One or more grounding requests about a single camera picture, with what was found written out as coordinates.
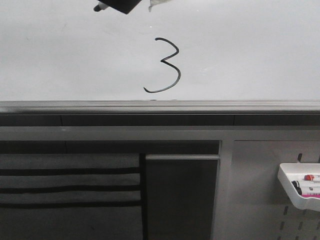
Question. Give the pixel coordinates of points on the white dry-erase marker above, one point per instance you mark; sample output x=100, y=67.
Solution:
x=152, y=3

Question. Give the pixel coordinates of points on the grey pegboard panel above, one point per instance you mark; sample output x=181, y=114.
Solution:
x=251, y=203

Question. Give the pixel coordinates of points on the dark grey cabinet panel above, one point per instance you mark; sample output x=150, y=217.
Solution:
x=180, y=197

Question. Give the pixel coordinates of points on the pink label marker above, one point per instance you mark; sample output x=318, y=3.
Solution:
x=315, y=195

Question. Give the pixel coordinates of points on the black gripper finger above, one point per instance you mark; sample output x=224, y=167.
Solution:
x=123, y=6

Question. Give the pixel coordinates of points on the grey fabric pocket organizer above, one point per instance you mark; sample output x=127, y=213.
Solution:
x=71, y=197

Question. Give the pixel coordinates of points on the black capped marker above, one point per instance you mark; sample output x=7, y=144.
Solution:
x=307, y=188

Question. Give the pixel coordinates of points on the red capped marker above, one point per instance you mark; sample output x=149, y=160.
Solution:
x=312, y=177

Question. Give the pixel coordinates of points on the white plastic tray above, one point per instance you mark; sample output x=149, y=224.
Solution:
x=289, y=172

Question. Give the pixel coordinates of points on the white whiteboard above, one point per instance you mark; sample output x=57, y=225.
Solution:
x=199, y=56

